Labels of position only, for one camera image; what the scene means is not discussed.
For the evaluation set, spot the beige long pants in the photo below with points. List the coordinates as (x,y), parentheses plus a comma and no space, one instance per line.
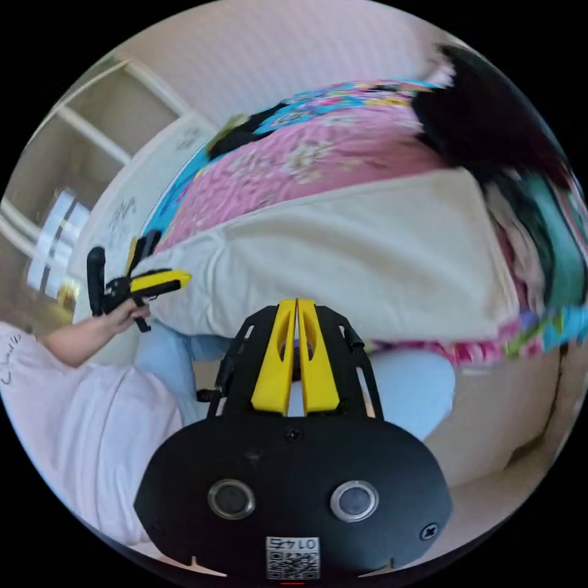
(344,257)

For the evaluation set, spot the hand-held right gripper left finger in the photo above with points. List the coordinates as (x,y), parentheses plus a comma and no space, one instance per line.
(274,367)

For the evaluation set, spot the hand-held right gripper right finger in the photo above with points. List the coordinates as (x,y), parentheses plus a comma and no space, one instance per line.
(319,367)

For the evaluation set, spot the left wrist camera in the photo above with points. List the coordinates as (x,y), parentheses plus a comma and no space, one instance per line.
(96,275)

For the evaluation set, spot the pile of clothes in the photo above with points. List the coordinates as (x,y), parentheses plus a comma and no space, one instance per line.
(482,119)

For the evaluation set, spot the white wall shelf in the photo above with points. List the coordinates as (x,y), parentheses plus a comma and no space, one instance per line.
(92,119)

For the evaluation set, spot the bed with pink floral quilt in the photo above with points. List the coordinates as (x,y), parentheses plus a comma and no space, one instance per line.
(321,151)

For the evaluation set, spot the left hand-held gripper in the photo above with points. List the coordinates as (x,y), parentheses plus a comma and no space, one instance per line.
(117,292)

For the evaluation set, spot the person's left hand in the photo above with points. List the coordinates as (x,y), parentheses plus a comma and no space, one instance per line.
(121,318)

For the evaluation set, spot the person's body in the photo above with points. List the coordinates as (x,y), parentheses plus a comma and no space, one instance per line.
(69,436)

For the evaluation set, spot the person's left forearm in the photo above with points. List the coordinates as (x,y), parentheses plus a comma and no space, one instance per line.
(73,340)

